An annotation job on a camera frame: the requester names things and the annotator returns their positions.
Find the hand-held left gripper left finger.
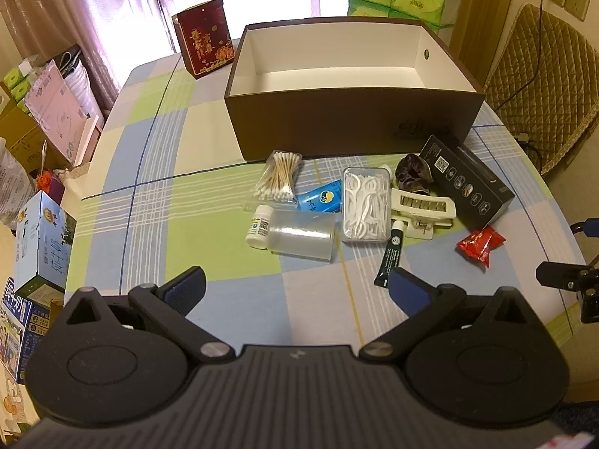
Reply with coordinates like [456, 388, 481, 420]
[63, 266, 235, 364]

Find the clear plastic jar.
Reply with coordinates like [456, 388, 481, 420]
[268, 209, 338, 261]

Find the pack of cotton swabs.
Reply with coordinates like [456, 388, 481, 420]
[253, 150, 302, 205]

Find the brown velvet scrunchie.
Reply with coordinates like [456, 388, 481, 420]
[395, 153, 438, 195]

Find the clear plastic bag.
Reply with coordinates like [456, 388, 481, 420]
[0, 140, 36, 227]

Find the brown cardboard storage box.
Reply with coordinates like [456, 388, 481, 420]
[224, 16, 486, 164]

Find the white pill bottle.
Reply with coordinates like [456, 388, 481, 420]
[244, 204, 274, 247]

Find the small green tissue pack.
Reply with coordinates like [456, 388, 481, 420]
[0, 68, 30, 104]

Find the white hair claw clip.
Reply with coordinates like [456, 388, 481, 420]
[389, 187, 457, 239]

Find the black product box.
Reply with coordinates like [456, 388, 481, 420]
[418, 135, 513, 232]

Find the quilted wicker chair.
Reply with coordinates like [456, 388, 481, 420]
[482, 4, 599, 178]

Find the black power cable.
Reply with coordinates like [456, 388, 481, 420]
[486, 0, 555, 99]

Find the brown cardboard carton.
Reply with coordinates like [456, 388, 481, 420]
[0, 103, 50, 171]

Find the pink cardboard box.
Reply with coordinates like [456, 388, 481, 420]
[23, 61, 103, 162]

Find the dark green ointment tube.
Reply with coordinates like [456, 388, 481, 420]
[373, 219, 406, 288]

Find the red snack packet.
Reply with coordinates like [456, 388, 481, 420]
[456, 225, 507, 268]

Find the blue printed milk carton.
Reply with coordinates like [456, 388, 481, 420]
[0, 276, 52, 384]

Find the plaid cloth covered desktop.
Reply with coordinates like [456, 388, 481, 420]
[63, 51, 588, 354]

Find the red gift box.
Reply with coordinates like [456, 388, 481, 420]
[174, 0, 235, 80]

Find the pink curtain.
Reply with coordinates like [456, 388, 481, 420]
[0, 0, 356, 117]

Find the clear box of floss picks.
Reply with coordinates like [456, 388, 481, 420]
[341, 166, 393, 244]

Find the blue cream tube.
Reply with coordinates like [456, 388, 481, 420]
[296, 182, 347, 216]

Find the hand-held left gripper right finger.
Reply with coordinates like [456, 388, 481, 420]
[358, 268, 544, 364]

